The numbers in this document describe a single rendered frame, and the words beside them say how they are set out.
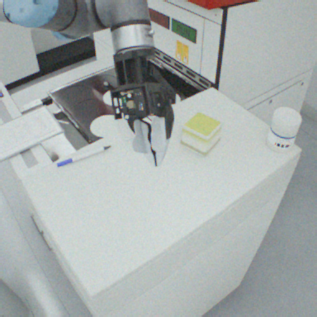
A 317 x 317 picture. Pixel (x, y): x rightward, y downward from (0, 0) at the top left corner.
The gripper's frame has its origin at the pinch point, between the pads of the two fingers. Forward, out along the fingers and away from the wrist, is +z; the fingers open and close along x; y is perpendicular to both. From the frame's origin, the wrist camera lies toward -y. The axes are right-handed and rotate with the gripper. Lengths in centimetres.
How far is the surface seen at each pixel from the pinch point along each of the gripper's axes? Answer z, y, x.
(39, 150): -4.1, -5.6, -35.0
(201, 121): -4.6, -19.1, 4.0
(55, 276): 64, -52, -90
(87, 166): 1.2, -6.2, -20.9
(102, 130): -5.6, -25.1, -27.3
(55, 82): -27, -50, -62
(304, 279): 86, -97, 26
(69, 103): -16, -31, -42
